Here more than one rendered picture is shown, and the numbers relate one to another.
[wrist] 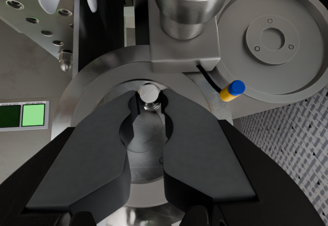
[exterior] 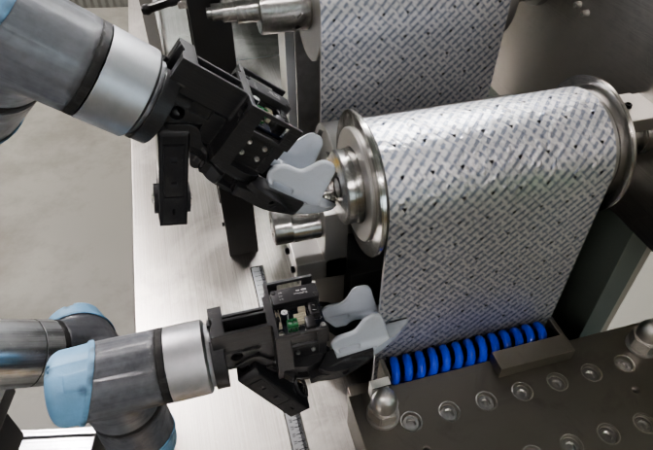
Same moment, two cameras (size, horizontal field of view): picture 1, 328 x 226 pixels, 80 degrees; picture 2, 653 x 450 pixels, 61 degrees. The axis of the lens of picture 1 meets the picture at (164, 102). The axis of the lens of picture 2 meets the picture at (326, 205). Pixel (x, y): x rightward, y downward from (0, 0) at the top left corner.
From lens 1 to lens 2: 0.54 m
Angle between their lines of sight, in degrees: 71
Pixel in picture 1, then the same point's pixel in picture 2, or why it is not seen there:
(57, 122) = (378, 238)
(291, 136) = (382, 74)
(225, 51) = not seen: hidden behind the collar
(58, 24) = (563, 407)
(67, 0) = (489, 383)
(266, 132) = (426, 73)
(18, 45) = not seen: outside the picture
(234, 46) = not seen: hidden behind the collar
